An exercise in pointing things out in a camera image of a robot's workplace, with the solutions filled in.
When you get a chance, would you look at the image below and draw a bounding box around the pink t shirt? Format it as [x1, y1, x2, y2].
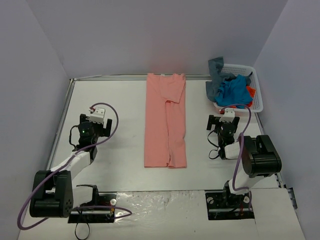
[144, 73, 187, 168]

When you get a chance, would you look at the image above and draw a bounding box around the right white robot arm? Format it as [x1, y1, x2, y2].
[206, 115, 282, 207]

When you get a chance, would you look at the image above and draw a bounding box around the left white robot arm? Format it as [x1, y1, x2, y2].
[29, 114, 113, 218]

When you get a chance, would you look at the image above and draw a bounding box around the white plastic basket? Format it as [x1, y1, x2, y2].
[205, 62, 264, 113]

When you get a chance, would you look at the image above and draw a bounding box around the blue t shirt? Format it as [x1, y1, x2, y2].
[214, 74, 256, 107]

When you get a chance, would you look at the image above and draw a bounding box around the orange t shirt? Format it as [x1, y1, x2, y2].
[222, 86, 256, 107]

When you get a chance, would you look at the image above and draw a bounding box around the grey t shirt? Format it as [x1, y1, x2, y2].
[205, 56, 251, 103]

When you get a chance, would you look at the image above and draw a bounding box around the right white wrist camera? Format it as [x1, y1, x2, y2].
[219, 107, 235, 123]

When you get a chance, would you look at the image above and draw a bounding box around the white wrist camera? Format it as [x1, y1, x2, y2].
[219, 107, 235, 123]
[89, 107, 106, 125]

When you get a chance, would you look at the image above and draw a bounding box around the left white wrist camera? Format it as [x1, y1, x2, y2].
[89, 107, 106, 125]

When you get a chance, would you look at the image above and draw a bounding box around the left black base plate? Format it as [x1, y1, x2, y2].
[67, 192, 117, 224]

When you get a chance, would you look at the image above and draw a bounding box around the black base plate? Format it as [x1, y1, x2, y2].
[205, 191, 255, 221]
[67, 192, 117, 224]

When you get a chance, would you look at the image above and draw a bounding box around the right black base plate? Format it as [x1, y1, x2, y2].
[205, 191, 255, 221]

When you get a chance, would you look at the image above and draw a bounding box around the black thin cable loop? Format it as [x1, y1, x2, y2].
[74, 219, 91, 240]

